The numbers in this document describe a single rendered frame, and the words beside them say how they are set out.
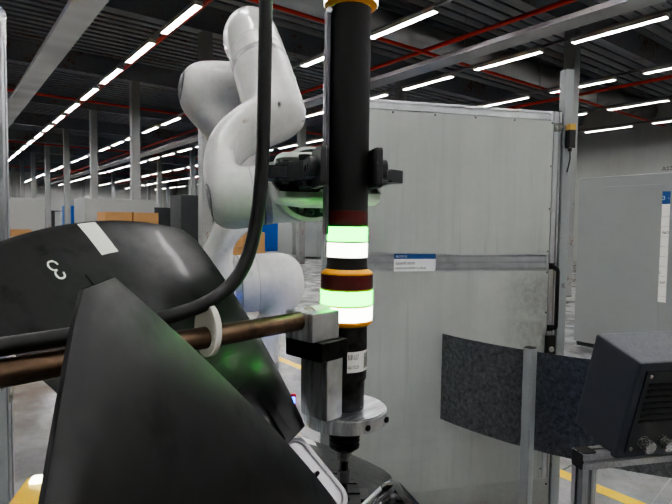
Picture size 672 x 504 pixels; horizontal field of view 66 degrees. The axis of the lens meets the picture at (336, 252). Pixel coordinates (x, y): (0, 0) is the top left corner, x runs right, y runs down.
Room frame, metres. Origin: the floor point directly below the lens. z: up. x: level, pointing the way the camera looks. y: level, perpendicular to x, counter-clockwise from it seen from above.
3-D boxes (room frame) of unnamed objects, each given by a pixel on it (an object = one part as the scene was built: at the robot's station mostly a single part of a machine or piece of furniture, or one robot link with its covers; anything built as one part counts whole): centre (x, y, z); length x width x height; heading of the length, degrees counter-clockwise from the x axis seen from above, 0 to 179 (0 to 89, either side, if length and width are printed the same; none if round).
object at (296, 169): (0.44, 0.03, 1.49); 0.07 x 0.03 x 0.03; 13
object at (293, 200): (0.54, 0.02, 1.49); 0.11 x 0.10 x 0.07; 13
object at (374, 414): (0.42, 0.00, 1.33); 0.09 x 0.07 x 0.10; 138
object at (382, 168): (0.45, -0.04, 1.49); 0.07 x 0.03 x 0.03; 13
